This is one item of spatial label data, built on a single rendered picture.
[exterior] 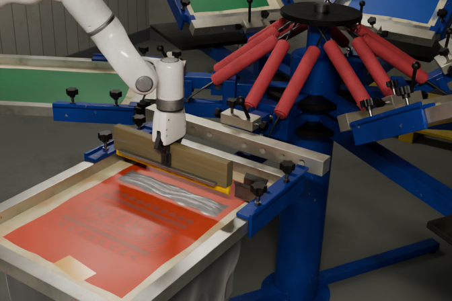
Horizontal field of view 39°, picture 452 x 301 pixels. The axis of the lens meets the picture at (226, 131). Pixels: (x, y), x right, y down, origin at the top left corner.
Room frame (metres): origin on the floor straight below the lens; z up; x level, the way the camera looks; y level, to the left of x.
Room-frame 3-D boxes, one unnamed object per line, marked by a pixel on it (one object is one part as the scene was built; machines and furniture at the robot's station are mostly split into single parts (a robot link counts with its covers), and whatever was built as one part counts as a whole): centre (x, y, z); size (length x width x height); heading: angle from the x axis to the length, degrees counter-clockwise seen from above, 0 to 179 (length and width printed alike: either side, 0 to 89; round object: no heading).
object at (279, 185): (1.56, -0.14, 0.98); 0.30 x 0.05 x 0.07; 147
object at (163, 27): (2.99, -0.04, 0.91); 1.34 x 0.41 x 0.08; 27
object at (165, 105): (1.63, 0.15, 1.24); 0.09 x 0.07 x 0.03; 147
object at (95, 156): (1.86, 0.33, 0.98); 0.30 x 0.05 x 0.07; 147
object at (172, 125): (1.62, 0.16, 1.18); 0.10 x 0.08 x 0.11; 147
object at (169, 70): (1.62, 0.19, 1.31); 0.15 x 0.10 x 0.11; 103
